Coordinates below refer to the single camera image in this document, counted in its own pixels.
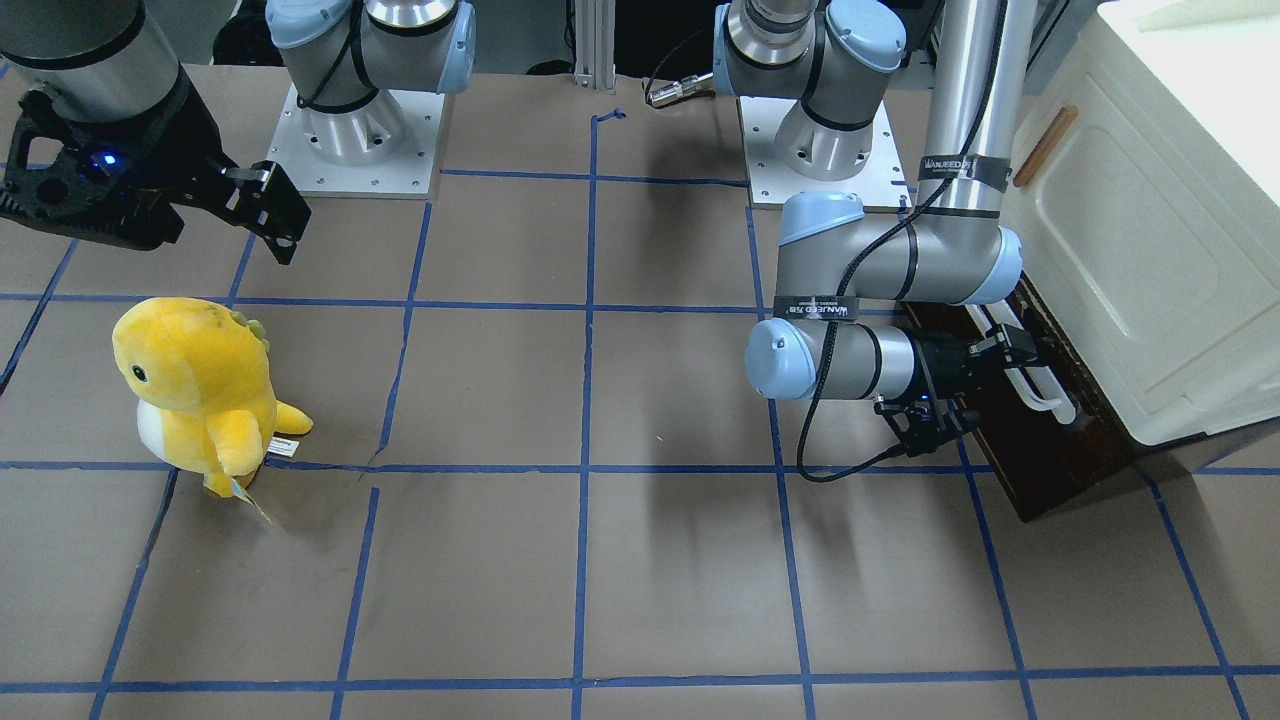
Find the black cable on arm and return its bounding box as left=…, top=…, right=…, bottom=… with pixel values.
left=796, top=0, right=1012, bottom=484

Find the wooden stick handle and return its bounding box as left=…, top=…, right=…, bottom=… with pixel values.
left=1012, top=105, right=1079, bottom=188

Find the black gripper near toy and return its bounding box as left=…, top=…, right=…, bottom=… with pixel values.
left=1, top=76, right=312, bottom=266

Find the aluminium frame post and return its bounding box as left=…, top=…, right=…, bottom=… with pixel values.
left=573, top=0, right=616, bottom=94

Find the white drawer handle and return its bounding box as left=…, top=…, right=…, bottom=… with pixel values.
left=965, top=301, right=1078, bottom=427

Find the black gripper near drawer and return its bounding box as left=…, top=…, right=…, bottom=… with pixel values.
left=876, top=325, right=1041, bottom=457

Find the yellow plush dinosaur toy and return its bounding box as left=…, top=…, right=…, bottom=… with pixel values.
left=111, top=297, right=314, bottom=503

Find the silver robot arm near toy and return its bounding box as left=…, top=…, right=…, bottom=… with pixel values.
left=3, top=1, right=477, bottom=265

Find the cream white cabinet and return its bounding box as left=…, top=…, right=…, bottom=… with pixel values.
left=1004, top=1, right=1279, bottom=445

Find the silver robot arm near drawer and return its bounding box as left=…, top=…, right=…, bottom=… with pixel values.
left=713, top=1, right=1036, bottom=455

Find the dark brown wooden drawer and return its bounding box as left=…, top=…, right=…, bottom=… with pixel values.
left=960, top=279, right=1144, bottom=523

